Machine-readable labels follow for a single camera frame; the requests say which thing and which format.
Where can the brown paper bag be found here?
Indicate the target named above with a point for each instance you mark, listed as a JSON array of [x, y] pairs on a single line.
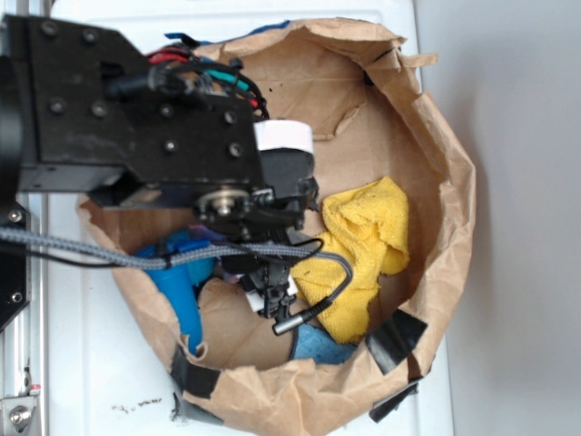
[[351, 83]]

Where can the yellow cloth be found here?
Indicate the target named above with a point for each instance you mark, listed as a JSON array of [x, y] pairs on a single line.
[[369, 228]]

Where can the blue sponge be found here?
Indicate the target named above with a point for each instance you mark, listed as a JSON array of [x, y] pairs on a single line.
[[316, 344]]

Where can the aluminum frame rail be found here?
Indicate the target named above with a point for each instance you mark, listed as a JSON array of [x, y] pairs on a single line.
[[24, 409]]

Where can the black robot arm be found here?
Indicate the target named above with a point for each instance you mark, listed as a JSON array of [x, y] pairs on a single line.
[[83, 111]]

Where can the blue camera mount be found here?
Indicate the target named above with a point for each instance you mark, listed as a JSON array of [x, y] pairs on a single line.
[[181, 283]]

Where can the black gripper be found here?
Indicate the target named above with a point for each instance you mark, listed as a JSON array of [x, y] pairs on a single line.
[[265, 222]]

